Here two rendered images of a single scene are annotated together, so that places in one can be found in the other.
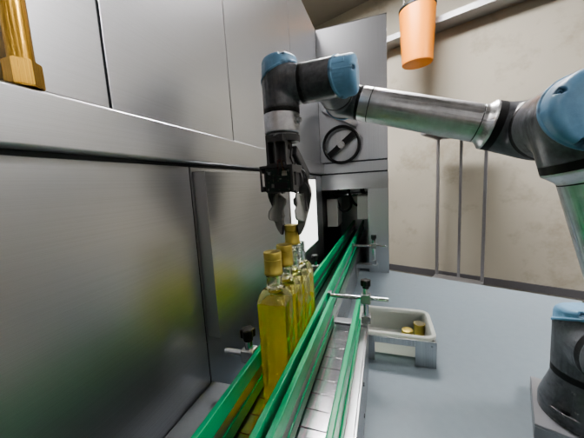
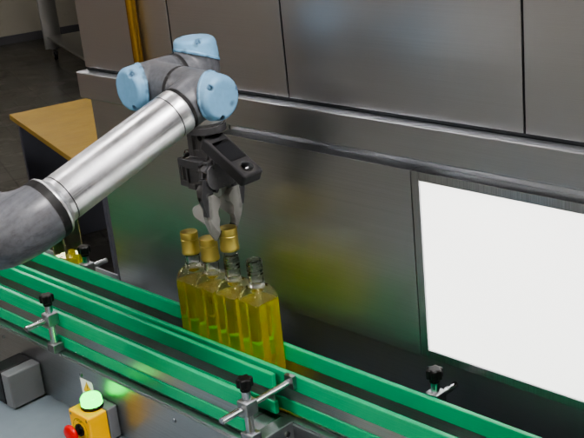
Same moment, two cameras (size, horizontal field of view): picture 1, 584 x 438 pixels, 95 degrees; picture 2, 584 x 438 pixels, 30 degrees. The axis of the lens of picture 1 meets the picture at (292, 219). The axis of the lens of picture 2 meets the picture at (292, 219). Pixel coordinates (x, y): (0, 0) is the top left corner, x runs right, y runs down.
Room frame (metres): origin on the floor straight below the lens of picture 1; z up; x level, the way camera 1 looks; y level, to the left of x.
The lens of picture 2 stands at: (1.56, -1.57, 1.88)
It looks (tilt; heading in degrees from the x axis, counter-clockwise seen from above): 20 degrees down; 118
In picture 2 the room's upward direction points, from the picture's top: 6 degrees counter-clockwise
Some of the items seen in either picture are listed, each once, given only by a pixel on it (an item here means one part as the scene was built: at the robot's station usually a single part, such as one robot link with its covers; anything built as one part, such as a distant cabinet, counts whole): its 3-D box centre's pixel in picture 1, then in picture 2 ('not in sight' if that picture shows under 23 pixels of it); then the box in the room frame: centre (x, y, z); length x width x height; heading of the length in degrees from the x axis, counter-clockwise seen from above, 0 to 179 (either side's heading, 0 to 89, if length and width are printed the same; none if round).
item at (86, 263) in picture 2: not in sight; (96, 269); (0.08, 0.27, 0.94); 0.07 x 0.04 x 0.13; 71
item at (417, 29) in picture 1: (417, 36); not in sight; (3.14, -1.48, 2.82); 0.38 x 0.36 x 0.58; 50
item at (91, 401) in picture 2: not in sight; (90, 400); (0.30, -0.09, 0.84); 0.05 x 0.05 x 0.03
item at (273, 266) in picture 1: (273, 262); (189, 242); (0.49, 0.04, 1.14); 0.04 x 0.04 x 0.04
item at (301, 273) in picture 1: (296, 310); (240, 329); (0.60, 0.00, 0.99); 0.06 x 0.06 x 0.21; 70
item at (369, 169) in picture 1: (357, 121); not in sight; (1.88, -0.48, 1.69); 0.70 x 0.37 x 0.89; 161
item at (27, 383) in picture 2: not in sight; (16, 381); (0.03, -0.01, 0.79); 0.08 x 0.08 x 0.08; 71
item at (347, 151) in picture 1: (341, 145); not in sight; (1.55, -0.30, 1.49); 0.21 x 0.05 x 0.21; 71
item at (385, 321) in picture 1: (393, 332); not in sight; (0.80, -0.30, 0.80); 0.22 x 0.17 x 0.09; 71
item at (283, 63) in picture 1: (282, 86); (196, 68); (0.58, 0.01, 1.48); 0.09 x 0.08 x 0.11; 70
